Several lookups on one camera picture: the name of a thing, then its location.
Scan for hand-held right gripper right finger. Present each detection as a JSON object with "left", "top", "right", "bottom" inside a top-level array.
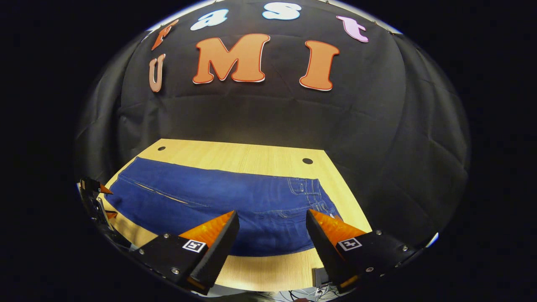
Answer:
[{"left": 305, "top": 209, "right": 420, "bottom": 293}]

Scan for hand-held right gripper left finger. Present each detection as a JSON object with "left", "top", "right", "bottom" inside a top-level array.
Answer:
[{"left": 133, "top": 211, "right": 240, "bottom": 295}]

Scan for blue jeans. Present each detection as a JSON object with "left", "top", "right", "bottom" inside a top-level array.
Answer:
[{"left": 105, "top": 156, "right": 342, "bottom": 257}]

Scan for tangle of white cables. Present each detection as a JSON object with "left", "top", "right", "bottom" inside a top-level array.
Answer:
[{"left": 277, "top": 289, "right": 349, "bottom": 302}]

